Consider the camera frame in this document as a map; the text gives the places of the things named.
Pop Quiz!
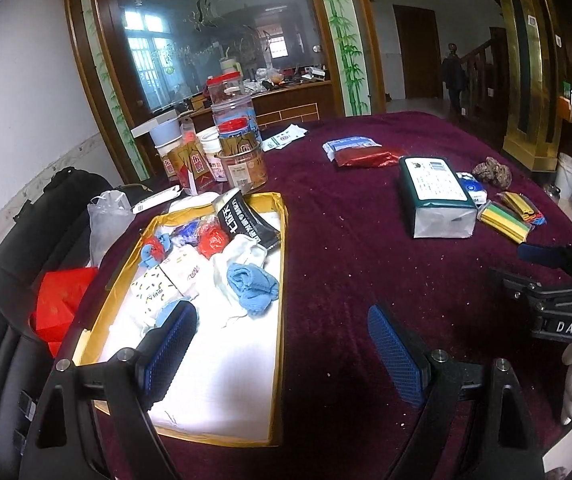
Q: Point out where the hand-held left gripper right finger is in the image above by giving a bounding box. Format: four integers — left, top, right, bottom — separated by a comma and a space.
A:
367, 302, 549, 480

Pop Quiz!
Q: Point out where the dark blue sock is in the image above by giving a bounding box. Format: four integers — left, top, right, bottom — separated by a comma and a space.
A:
172, 220, 201, 247

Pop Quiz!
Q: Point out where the wood framed glass partition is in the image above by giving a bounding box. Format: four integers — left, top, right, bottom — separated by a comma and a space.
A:
60, 0, 387, 186

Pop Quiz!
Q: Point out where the blue red sock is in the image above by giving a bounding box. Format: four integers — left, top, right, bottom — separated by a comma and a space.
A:
140, 234, 171, 268

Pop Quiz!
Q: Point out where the black chair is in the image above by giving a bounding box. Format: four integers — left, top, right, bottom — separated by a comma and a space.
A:
0, 240, 91, 480

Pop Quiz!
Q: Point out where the clear jar with brown packets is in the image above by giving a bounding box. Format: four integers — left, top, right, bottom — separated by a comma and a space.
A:
156, 137, 203, 196

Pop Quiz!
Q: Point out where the red plastic bag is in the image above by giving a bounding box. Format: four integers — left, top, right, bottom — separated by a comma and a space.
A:
28, 266, 99, 358

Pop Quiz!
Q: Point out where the gold-rimmed white tray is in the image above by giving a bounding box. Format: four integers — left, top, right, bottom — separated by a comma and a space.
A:
73, 191, 289, 447

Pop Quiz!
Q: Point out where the white pink printed packet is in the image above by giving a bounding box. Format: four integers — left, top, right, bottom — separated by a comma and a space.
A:
161, 250, 207, 301

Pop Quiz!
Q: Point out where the light blue sock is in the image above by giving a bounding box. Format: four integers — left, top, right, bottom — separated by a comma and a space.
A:
227, 261, 280, 317

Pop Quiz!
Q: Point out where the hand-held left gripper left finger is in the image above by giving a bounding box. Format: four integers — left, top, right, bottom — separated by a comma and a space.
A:
18, 299, 199, 480

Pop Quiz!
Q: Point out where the brown wooden door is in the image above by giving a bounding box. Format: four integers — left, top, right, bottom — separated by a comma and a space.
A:
393, 4, 442, 101

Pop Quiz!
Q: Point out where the red foil packet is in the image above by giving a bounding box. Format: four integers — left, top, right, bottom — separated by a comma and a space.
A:
334, 147, 405, 168

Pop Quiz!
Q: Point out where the green white tissue pack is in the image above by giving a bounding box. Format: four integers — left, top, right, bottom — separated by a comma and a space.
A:
398, 156, 478, 239

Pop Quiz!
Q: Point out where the black bag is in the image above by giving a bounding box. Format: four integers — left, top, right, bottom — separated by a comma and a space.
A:
16, 166, 126, 281

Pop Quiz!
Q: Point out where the dark jacket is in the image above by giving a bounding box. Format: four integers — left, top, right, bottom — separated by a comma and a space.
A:
441, 42, 468, 111

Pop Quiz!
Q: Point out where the black sachet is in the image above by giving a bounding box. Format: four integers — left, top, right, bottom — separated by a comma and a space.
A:
212, 188, 281, 251

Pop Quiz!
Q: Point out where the flat blue white packet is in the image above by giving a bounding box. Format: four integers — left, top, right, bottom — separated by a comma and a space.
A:
322, 136, 381, 162

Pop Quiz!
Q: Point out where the white spotted packet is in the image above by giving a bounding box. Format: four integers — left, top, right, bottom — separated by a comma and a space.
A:
130, 270, 179, 328

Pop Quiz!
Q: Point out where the yellow green striped packet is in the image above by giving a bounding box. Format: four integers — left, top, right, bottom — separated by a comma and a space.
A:
477, 201, 533, 245

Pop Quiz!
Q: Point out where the clear jar with brown sticks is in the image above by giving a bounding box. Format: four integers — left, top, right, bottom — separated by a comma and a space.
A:
216, 117, 269, 196

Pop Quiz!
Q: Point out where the white blue bowl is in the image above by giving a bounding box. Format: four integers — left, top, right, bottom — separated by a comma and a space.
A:
148, 119, 184, 147

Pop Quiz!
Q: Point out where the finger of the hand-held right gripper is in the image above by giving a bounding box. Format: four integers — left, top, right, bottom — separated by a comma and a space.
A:
518, 243, 572, 267

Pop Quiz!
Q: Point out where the golden pillar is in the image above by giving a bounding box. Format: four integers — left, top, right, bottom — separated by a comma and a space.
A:
486, 0, 562, 173

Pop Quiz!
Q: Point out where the small blue white packet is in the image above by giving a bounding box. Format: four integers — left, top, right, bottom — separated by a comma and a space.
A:
456, 172, 487, 206

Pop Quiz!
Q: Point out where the bamboo painted panel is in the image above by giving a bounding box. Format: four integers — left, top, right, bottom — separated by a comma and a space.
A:
311, 0, 371, 118
78, 0, 141, 181

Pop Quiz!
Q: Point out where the wooden stair railing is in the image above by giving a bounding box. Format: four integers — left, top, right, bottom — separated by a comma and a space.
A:
458, 37, 509, 126

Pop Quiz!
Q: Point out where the blue red flat packet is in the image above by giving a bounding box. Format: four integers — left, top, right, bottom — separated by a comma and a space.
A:
497, 191, 548, 226

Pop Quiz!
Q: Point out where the white tub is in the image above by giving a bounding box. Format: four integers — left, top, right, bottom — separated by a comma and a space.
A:
198, 127, 223, 182

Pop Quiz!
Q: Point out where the white sock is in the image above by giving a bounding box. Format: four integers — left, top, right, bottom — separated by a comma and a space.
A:
211, 234, 269, 328

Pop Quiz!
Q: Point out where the white plastic bag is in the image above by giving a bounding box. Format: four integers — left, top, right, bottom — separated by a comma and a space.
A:
87, 189, 136, 266

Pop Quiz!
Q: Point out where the white bucket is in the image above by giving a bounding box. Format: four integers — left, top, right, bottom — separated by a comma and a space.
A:
553, 152, 572, 201

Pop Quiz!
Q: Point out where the tall clear jar red lid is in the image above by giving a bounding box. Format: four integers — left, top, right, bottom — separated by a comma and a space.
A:
206, 74, 257, 128

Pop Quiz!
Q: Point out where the brown fuzzy lump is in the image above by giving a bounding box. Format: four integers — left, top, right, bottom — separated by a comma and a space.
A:
472, 156, 513, 191

